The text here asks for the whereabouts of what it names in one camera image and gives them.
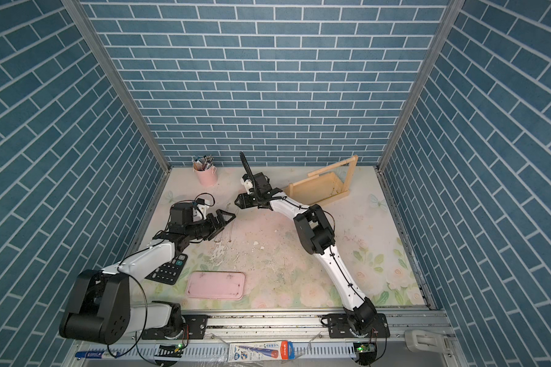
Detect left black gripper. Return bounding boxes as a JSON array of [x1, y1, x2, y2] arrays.
[[184, 209, 236, 242]]

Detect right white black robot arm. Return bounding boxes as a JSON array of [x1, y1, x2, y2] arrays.
[[235, 152, 377, 336]]

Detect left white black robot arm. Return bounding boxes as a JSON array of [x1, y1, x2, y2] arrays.
[[59, 198, 236, 346]]

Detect wooden jewelry display stand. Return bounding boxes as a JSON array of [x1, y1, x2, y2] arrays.
[[284, 155, 358, 205]]

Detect pink pen holder cup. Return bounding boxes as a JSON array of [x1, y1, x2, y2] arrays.
[[194, 165, 218, 187]]

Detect pens in cup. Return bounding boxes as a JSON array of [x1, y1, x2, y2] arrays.
[[192, 154, 214, 172]]

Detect pink plastic tray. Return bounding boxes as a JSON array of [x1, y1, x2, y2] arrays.
[[185, 272, 246, 301]]

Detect black calculator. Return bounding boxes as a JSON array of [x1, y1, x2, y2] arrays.
[[145, 254, 188, 285]]

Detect blue marker pen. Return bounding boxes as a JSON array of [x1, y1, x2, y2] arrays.
[[74, 350, 119, 359]]

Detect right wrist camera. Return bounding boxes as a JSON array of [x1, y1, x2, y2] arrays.
[[241, 174, 254, 194]]

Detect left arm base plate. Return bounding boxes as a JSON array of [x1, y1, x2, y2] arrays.
[[142, 314, 209, 342]]

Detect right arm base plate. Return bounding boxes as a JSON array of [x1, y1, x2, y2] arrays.
[[320, 313, 390, 339]]

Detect white plastic bracket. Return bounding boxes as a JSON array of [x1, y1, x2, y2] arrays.
[[404, 330, 449, 354]]

